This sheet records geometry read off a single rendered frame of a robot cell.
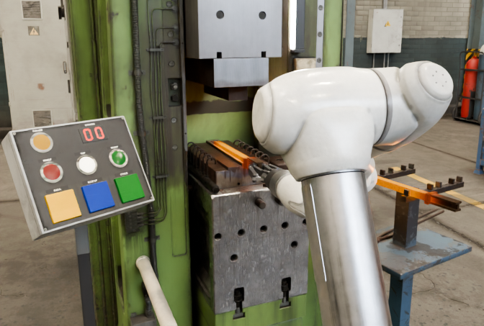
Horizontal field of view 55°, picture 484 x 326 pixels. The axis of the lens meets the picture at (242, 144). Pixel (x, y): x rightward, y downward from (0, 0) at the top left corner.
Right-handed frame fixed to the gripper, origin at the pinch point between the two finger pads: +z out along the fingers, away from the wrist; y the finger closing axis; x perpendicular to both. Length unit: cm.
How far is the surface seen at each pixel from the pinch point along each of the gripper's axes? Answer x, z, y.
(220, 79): 29.3, 6.0, -10.3
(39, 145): 16, -11, -66
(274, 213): -18.3, -1.2, 7.5
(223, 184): -7.4, 5.1, -9.6
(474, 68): -15, 450, 607
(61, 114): -70, 546, -57
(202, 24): 47, 6, -16
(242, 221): -19.4, -1.2, -5.0
